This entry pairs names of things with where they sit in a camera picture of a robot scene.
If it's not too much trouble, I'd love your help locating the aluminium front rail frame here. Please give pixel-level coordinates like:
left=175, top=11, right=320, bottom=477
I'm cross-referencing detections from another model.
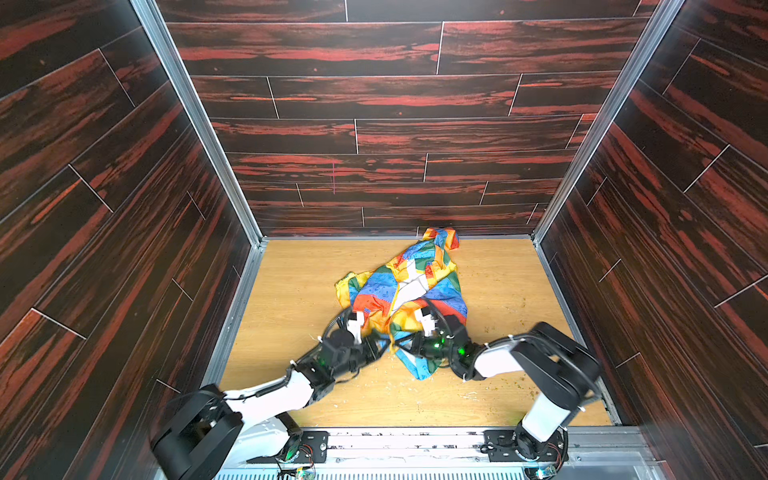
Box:
left=212, top=427, right=667, bottom=479

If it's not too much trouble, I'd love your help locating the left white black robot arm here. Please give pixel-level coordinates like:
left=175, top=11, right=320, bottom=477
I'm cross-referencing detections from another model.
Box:
left=150, top=328, right=390, bottom=479

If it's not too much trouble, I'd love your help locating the multicoloured patchwork jacket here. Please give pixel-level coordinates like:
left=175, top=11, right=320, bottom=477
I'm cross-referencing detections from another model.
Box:
left=335, top=228, right=468, bottom=380

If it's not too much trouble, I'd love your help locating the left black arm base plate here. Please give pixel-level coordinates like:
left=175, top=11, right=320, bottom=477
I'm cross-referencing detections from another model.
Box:
left=246, top=430, right=330, bottom=465

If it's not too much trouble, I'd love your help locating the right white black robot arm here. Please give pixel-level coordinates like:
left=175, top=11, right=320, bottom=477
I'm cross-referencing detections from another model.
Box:
left=395, top=314, right=602, bottom=461

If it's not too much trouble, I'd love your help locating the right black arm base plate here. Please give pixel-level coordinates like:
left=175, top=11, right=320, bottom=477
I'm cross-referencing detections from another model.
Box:
left=480, top=428, right=568, bottom=464

